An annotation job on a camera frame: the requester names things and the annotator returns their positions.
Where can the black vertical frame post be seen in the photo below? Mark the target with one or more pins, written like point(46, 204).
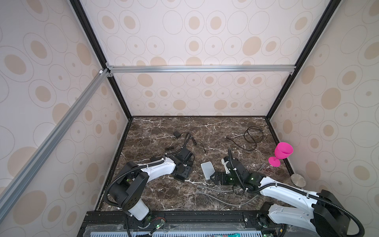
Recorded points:
point(320, 27)
point(93, 40)

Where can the silver horizontal aluminium bar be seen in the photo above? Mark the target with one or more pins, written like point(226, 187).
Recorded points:
point(207, 69)

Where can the black vertical frame post right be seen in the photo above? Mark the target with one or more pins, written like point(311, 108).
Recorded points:
point(320, 27)

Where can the black vertical frame post left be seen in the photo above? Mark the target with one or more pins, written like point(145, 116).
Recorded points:
point(93, 40)

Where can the pink plastic goblet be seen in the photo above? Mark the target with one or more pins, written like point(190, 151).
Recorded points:
point(282, 151)

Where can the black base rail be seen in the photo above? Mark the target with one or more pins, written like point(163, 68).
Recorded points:
point(248, 219)

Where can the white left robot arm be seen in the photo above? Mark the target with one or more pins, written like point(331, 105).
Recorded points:
point(126, 189)

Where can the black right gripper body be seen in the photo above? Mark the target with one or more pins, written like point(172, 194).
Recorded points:
point(225, 179)

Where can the far black power adapter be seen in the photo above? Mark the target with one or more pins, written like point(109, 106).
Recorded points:
point(177, 134)

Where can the silver diagonal aluminium bar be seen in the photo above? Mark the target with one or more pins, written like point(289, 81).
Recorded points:
point(19, 184)

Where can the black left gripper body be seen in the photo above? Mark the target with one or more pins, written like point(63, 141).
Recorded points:
point(184, 171)

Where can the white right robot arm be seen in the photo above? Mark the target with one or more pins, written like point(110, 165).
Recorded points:
point(319, 212)

